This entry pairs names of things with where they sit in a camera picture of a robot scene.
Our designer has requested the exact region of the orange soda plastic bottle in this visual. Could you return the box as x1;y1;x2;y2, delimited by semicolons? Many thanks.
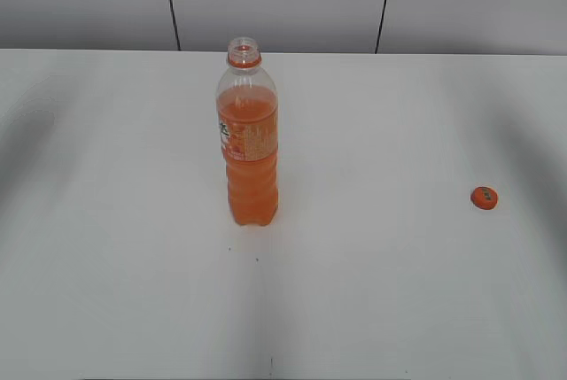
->
215;37;279;226

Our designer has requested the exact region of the orange bottle cap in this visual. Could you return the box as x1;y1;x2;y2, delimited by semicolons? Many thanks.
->
470;186;499;211

